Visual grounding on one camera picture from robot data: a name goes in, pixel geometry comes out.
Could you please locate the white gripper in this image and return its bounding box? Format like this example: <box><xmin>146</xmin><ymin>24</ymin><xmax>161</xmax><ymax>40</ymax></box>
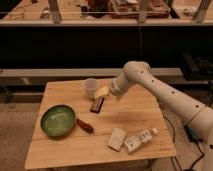
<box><xmin>94</xmin><ymin>77</ymin><xmax>130</xmax><ymax>99</ymax></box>

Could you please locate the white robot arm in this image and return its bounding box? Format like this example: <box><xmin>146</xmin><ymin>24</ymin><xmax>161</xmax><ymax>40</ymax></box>
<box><xmin>95</xmin><ymin>61</ymin><xmax>213</xmax><ymax>171</ymax></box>

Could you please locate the green ceramic bowl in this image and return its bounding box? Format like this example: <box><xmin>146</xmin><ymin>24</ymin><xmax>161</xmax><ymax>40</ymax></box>
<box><xmin>40</xmin><ymin>105</ymin><xmax>76</xmax><ymax>137</ymax></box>

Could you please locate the translucent plastic cup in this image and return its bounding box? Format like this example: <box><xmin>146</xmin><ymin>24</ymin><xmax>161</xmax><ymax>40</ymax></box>
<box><xmin>85</xmin><ymin>78</ymin><xmax>98</xmax><ymax>99</ymax></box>

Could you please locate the dark chocolate bar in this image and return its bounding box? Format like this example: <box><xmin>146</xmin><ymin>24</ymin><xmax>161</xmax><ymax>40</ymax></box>
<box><xmin>90</xmin><ymin>97</ymin><xmax>105</xmax><ymax>113</ymax></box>

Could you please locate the brown sausage toy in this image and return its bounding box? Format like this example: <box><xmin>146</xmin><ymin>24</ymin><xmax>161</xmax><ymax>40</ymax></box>
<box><xmin>77</xmin><ymin>119</ymin><xmax>94</xmax><ymax>133</ymax></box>

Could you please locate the white plastic bottle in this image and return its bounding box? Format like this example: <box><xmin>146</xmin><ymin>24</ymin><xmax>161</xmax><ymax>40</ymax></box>
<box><xmin>123</xmin><ymin>128</ymin><xmax>158</xmax><ymax>154</ymax></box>

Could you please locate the wooden shelf rack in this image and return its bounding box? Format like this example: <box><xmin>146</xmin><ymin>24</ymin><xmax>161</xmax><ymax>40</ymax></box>
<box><xmin>0</xmin><ymin>0</ymin><xmax>213</xmax><ymax>26</ymax></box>

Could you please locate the black cable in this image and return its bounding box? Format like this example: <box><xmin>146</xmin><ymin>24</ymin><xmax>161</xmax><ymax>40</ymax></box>
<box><xmin>162</xmin><ymin>114</ymin><xmax>213</xmax><ymax>171</ymax></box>

